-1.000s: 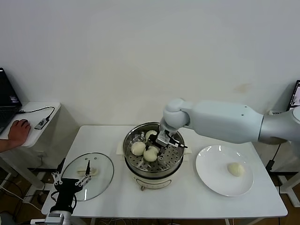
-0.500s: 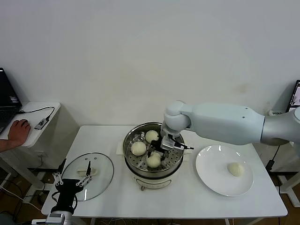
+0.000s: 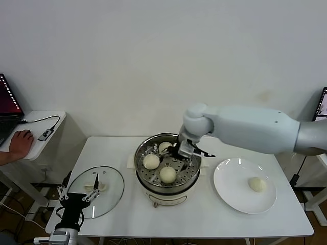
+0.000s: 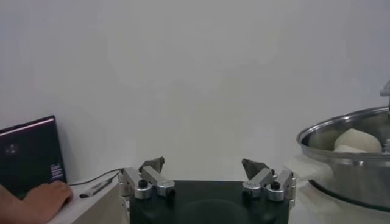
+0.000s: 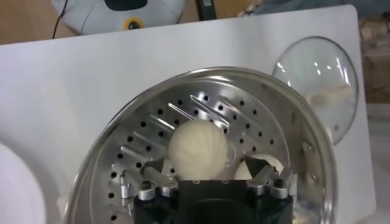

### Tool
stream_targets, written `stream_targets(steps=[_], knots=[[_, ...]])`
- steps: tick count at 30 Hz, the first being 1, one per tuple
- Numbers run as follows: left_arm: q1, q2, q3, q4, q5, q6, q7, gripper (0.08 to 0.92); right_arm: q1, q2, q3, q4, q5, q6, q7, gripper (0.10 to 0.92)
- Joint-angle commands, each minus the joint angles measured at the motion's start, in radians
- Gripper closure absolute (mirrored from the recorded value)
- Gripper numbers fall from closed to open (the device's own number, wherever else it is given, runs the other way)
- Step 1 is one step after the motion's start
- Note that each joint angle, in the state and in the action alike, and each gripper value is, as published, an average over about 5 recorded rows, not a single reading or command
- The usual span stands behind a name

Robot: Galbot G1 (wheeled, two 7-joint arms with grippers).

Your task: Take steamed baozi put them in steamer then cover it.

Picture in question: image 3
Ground grey usb hub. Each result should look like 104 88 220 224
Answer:
37 129 56 142

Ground white floor cable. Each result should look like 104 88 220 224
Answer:
0 203 48 230

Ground cream electric cooker pot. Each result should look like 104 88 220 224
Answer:
127 163 206 208

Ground black usb hub cable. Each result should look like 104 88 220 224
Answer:
18 116 61 131

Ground white side table with mouse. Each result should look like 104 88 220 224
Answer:
0 111 66 220

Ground round white plate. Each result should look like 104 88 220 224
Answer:
212 158 277 214

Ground person's forearm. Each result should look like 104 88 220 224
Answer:
0 150 16 168

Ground white steamed baozi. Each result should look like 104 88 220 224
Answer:
247 177 268 193
159 166 177 184
158 141 174 155
143 154 160 170

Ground thin white floor cables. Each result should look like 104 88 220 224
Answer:
107 237 146 245

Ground laptop showing camera views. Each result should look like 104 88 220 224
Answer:
312 87 327 122

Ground stainless steel steamer basket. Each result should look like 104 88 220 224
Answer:
126 132 209 188

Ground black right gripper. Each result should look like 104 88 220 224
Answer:
158 139 216 164

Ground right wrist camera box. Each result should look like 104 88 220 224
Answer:
178 143 194 156

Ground person's hand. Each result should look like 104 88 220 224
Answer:
9 130 35 161

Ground round glass pot lid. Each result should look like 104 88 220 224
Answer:
65 166 125 219

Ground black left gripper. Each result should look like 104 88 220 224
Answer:
55 170 101 230

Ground black power cable with adapter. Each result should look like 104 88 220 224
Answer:
289 155 307 188

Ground black laptop with dark screen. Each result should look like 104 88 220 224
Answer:
0 73 25 148

